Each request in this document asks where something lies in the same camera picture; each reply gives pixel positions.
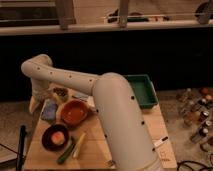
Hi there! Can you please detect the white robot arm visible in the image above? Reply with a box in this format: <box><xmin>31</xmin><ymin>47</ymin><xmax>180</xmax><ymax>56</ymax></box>
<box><xmin>21</xmin><ymin>54</ymin><xmax>164</xmax><ymax>171</ymax></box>

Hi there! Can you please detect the green tray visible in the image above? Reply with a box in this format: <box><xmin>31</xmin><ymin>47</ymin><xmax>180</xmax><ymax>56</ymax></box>
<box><xmin>125</xmin><ymin>74</ymin><xmax>158</xmax><ymax>109</ymax></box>

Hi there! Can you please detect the black pole stand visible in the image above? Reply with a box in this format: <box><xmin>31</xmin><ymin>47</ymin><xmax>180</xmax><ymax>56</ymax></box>
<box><xmin>16</xmin><ymin>125</ymin><xmax>27</xmax><ymax>171</ymax></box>

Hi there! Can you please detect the dark bowl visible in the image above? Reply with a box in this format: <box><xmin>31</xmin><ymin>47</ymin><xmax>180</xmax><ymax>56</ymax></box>
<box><xmin>42</xmin><ymin>124</ymin><xmax>69</xmax><ymax>151</ymax></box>

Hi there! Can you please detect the wooden railing shelf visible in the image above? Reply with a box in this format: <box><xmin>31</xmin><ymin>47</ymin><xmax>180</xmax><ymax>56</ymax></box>
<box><xmin>0</xmin><ymin>0</ymin><xmax>213</xmax><ymax>36</ymax></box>

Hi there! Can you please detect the white handled black brush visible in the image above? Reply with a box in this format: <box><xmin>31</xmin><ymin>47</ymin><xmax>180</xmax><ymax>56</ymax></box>
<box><xmin>154</xmin><ymin>136</ymin><xmax>168</xmax><ymax>148</ymax></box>

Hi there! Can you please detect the small dish with dark food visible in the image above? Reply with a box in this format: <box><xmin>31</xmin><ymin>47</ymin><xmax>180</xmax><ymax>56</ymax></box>
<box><xmin>53</xmin><ymin>87</ymin><xmax>68</xmax><ymax>102</ymax></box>

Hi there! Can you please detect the orange food piece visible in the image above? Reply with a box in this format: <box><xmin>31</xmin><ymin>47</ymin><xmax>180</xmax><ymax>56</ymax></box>
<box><xmin>51</xmin><ymin>132</ymin><xmax>65</xmax><ymax>145</ymax></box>

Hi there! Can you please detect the blue sponge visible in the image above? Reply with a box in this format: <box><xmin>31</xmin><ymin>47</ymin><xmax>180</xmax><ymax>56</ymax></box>
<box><xmin>41</xmin><ymin>99</ymin><xmax>58</xmax><ymax>121</ymax></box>

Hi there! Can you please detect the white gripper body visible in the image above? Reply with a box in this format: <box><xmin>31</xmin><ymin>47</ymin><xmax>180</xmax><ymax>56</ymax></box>
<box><xmin>29</xmin><ymin>79</ymin><xmax>50</xmax><ymax>114</ymax></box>

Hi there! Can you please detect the green cucumber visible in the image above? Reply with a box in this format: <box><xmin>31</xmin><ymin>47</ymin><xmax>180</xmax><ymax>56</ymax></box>
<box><xmin>57</xmin><ymin>136</ymin><xmax>75</xmax><ymax>165</ymax></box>

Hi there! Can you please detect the orange bowl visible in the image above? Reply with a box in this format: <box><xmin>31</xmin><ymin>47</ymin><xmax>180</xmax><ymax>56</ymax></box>
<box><xmin>61</xmin><ymin>100</ymin><xmax>88</xmax><ymax>127</ymax></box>

